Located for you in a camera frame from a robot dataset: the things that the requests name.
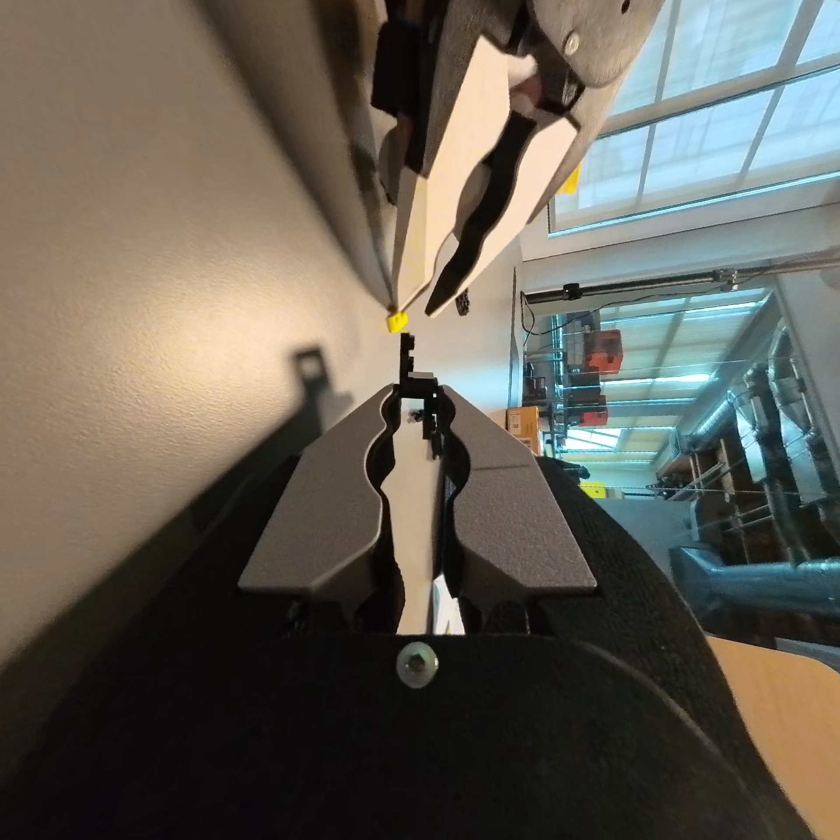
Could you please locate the large paned window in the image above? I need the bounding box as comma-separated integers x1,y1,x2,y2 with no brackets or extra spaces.
548,0,840,237
551,285,775,454

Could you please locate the orange storage case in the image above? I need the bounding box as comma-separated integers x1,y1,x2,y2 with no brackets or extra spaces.
567,392,609,429
583,328,624,375

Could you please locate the open instruction booklet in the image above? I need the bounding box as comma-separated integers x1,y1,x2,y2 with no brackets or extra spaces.
430,577,466,635

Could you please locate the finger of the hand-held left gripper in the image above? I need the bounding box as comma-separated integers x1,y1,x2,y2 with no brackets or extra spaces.
424,108,584,319
391,33,538,312

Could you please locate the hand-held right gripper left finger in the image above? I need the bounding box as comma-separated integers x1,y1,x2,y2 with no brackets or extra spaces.
236,385,403,621

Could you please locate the orange lego box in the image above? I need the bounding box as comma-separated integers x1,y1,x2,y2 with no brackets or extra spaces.
505,406,544,455

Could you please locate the metal shelf rack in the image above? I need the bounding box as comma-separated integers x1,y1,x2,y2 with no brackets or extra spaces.
521,315,627,441

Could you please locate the black cable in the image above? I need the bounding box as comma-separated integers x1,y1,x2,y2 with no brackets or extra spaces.
520,292,559,342

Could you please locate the black light stand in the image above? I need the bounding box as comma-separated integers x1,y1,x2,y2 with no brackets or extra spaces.
521,259,840,306

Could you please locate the black lego assembly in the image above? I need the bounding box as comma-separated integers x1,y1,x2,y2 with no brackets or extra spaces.
398,332,442,460

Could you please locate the silver ventilation duct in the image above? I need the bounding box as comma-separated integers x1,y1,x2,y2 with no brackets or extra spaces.
676,322,840,621

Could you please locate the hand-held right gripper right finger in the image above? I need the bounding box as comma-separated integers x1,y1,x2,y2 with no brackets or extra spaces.
433,384,599,621

